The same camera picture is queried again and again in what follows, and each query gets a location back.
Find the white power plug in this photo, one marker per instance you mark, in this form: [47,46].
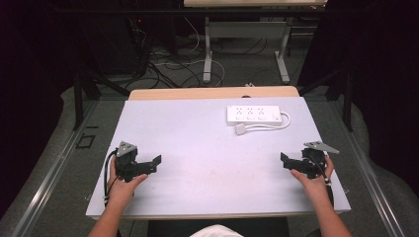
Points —
[240,129]

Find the black metal stand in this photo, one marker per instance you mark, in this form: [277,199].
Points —
[336,92]
[89,89]

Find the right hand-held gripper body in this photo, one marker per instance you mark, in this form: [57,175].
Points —
[313,159]

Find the person's left hand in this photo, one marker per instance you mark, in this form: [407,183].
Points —
[122,191]

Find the wooden table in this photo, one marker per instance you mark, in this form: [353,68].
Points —
[210,92]

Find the white power strip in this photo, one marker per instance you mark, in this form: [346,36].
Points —
[253,114]

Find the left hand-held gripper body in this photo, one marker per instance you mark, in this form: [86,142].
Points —
[126,161]

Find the person's white clothing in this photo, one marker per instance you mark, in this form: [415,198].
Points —
[215,231]

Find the white desk with metal legs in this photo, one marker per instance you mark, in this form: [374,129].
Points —
[247,29]

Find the person's right hand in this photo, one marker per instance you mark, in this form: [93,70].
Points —
[314,184]

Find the white board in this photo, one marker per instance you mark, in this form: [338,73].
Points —
[210,158]

